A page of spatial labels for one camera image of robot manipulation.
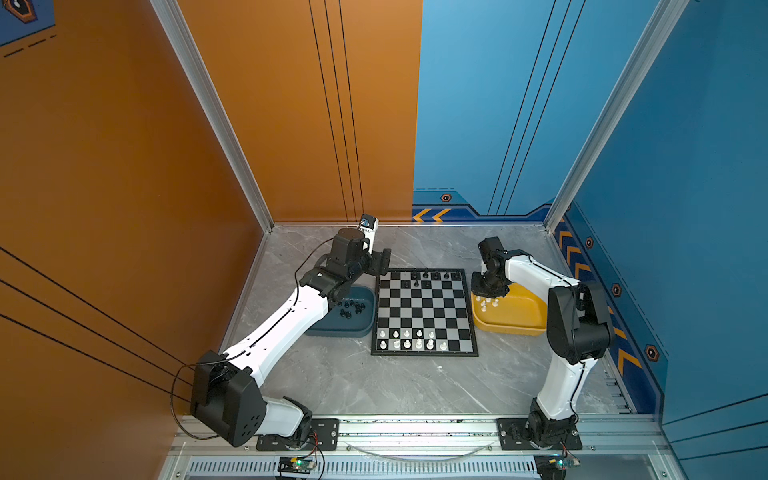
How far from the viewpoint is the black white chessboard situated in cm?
87

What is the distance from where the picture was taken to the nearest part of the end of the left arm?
71cm

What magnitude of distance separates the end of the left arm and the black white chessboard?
0.21 metres
